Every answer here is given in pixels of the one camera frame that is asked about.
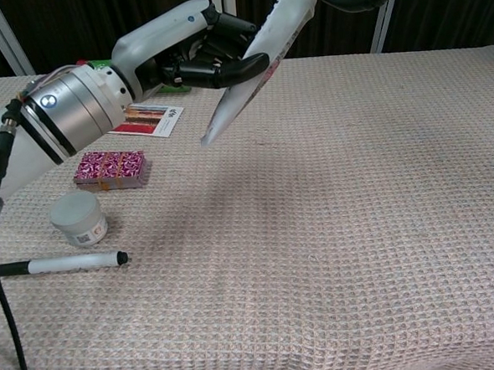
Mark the pink patterned card box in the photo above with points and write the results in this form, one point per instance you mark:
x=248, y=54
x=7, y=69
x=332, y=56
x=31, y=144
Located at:
x=112, y=168

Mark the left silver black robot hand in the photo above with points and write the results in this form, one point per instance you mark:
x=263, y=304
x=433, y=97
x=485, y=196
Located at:
x=158, y=35

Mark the black white marker pen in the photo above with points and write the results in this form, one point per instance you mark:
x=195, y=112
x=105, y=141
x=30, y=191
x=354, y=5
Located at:
x=67, y=264

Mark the beige waffle tablecloth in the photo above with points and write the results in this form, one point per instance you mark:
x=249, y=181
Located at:
x=317, y=231

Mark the white toothpaste tube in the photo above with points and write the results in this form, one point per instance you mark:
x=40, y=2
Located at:
x=287, y=15

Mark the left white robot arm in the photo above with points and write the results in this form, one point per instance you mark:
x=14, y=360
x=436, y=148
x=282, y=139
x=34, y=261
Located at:
x=70, y=112

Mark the red photo postcard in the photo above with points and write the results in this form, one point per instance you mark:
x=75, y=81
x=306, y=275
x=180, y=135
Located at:
x=163, y=121

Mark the dark green curtain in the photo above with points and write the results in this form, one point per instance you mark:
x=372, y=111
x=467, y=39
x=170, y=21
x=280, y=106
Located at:
x=450, y=13

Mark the small white jar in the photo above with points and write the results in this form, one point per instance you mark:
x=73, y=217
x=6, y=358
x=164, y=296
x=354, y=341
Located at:
x=77, y=220

